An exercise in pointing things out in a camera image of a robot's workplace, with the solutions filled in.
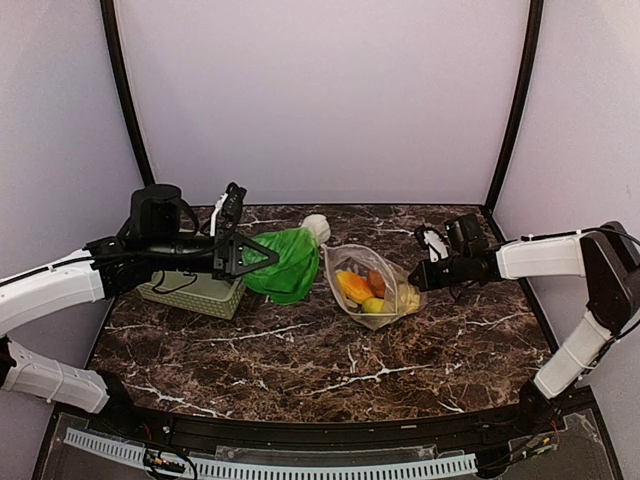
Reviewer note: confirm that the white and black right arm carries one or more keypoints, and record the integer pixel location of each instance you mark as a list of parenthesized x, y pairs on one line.
[(605, 258)]

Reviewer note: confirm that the clear zip top bag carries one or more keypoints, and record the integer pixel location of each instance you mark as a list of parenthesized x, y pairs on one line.
[(360, 259)]

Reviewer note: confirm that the yellow fake lemon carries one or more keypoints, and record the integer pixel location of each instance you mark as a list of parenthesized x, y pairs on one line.
[(373, 305)]

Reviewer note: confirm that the black left frame post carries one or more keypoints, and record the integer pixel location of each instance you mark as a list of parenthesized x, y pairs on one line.
[(124, 92)]

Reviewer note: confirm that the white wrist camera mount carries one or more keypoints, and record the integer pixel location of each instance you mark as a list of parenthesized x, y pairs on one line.
[(436, 245), (220, 216)]

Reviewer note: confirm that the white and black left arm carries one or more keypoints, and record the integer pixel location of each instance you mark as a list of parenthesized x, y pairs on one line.
[(100, 270)]

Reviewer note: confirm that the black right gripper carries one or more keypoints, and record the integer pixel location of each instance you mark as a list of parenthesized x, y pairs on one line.
[(429, 281)]

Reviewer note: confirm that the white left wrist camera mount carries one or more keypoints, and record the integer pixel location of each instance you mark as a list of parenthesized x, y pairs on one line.
[(220, 216)]

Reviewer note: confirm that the light green perforated basket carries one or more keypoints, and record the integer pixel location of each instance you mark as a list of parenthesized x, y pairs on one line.
[(191, 284)]

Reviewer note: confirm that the black frame post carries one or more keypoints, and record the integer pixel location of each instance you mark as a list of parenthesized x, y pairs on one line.
[(521, 89), (124, 92)]

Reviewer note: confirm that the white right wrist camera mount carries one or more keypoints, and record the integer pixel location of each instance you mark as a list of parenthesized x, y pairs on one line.
[(436, 245)]

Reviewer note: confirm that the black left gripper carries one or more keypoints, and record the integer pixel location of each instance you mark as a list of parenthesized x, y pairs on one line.
[(232, 255)]

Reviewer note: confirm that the black front rail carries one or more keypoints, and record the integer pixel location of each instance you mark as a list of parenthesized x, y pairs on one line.
[(487, 430)]

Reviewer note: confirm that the brown fake food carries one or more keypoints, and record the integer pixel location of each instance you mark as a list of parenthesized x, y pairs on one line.
[(376, 283)]

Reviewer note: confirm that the orange yellow fake mango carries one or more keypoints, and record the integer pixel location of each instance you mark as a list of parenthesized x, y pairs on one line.
[(355, 287)]

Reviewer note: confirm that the black right frame post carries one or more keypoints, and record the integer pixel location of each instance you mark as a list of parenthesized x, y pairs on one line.
[(521, 89)]

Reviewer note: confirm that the green fake vegetable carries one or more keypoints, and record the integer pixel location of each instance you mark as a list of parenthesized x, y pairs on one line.
[(291, 278)]

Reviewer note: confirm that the grey slotted cable duct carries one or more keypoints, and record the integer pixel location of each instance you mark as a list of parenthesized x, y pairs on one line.
[(246, 463)]

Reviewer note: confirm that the pale yellow fake food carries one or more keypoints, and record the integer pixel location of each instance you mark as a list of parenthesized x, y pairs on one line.
[(409, 299)]

